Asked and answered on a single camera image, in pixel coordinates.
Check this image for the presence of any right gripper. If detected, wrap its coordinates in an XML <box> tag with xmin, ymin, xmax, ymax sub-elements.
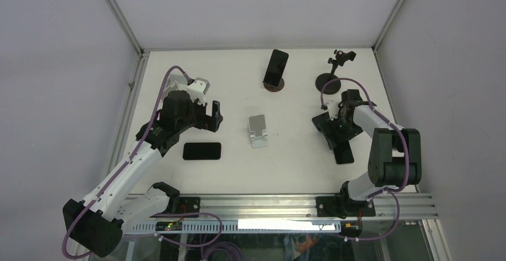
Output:
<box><xmin>318</xmin><ymin>112</ymin><xmax>362</xmax><ymax>149</ymax></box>

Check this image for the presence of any white folding phone stand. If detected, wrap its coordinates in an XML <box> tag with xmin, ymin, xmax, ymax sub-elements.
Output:
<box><xmin>248</xmin><ymin>114</ymin><xmax>269</xmax><ymax>149</ymax></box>

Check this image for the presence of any black phone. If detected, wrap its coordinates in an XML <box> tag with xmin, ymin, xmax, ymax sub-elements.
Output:
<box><xmin>183</xmin><ymin>142</ymin><xmax>222</xmax><ymax>161</ymax></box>
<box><xmin>333</xmin><ymin>141</ymin><xmax>354</xmax><ymax>165</ymax></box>
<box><xmin>263</xmin><ymin>49</ymin><xmax>289</xmax><ymax>87</ymax></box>

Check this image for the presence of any wooden base phone stand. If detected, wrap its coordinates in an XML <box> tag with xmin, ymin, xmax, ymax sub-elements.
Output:
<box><xmin>263</xmin><ymin>78</ymin><xmax>285</xmax><ymax>93</ymax></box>

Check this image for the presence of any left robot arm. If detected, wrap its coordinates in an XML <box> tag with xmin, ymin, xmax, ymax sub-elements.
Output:
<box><xmin>61</xmin><ymin>90</ymin><xmax>223</xmax><ymax>259</ymax></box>

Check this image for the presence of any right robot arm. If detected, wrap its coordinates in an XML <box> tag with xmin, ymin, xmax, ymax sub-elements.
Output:
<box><xmin>311</xmin><ymin>90</ymin><xmax>422</xmax><ymax>216</ymax></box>

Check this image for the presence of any black tall clamp stand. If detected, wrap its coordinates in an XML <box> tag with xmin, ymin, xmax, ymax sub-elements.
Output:
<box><xmin>315</xmin><ymin>50</ymin><xmax>356</xmax><ymax>95</ymax></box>

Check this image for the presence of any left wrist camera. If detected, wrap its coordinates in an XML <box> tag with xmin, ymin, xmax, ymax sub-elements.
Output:
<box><xmin>186</xmin><ymin>78</ymin><xmax>210</xmax><ymax>106</ymax></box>

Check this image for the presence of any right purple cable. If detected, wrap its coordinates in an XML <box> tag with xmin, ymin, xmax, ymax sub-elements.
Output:
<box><xmin>319</xmin><ymin>78</ymin><xmax>410</xmax><ymax>242</ymax></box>

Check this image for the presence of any purple cable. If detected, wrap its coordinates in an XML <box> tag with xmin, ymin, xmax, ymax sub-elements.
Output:
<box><xmin>319</xmin><ymin>78</ymin><xmax>410</xmax><ymax>242</ymax></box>
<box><xmin>61</xmin><ymin>65</ymin><xmax>244</xmax><ymax>261</ymax></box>

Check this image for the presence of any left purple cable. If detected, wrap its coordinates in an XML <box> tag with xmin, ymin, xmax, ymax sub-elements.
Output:
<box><xmin>61</xmin><ymin>65</ymin><xmax>244</xmax><ymax>261</ymax></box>

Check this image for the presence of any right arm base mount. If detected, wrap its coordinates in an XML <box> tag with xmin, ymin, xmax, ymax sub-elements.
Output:
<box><xmin>315</xmin><ymin>195</ymin><xmax>376</xmax><ymax>219</ymax></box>

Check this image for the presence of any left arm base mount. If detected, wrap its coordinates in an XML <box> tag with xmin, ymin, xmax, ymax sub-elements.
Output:
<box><xmin>152</xmin><ymin>196</ymin><xmax>201</xmax><ymax>217</ymax></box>

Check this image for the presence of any aluminium frame rail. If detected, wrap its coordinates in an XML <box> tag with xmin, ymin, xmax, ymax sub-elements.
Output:
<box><xmin>82</xmin><ymin>194</ymin><xmax>439</xmax><ymax>221</ymax></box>

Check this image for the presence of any white slotted cable duct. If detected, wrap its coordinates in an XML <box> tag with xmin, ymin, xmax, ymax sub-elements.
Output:
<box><xmin>125</xmin><ymin>219</ymin><xmax>341</xmax><ymax>235</ymax></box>

